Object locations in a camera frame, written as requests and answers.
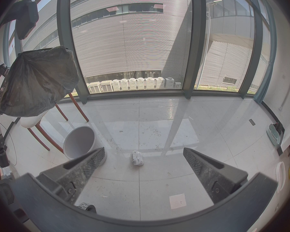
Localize window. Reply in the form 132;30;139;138
2;0;278;104

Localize white oval plastic object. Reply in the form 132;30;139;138
276;162;286;191

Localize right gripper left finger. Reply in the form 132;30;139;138
36;147;105;205

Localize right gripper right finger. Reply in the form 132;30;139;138
183;148;249;205

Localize clear printed wrapper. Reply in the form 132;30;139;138
130;150;144;166

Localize black plastic bag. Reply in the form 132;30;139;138
0;46;80;117

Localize white chair with wooden legs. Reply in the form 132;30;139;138
19;92;90;153

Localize white trash bin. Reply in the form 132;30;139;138
63;126;107;165

